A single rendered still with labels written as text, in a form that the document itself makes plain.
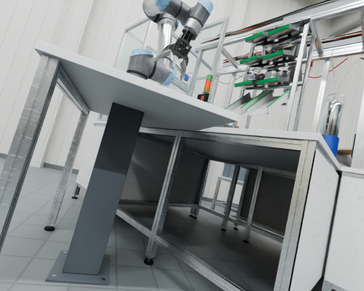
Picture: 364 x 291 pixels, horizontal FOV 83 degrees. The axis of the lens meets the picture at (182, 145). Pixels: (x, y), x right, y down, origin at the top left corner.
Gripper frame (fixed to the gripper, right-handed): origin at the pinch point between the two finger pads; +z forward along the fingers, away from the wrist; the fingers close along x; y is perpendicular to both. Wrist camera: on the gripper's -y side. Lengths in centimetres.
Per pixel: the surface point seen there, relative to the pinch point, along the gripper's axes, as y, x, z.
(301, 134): 33, 55, -3
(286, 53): -6, 52, -47
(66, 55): 29.3, -29.9, 18.1
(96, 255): 11, 13, 91
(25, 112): 33, -31, 38
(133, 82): 29.0, -9.8, 14.5
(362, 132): -32, 167, -55
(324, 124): -34, 129, -41
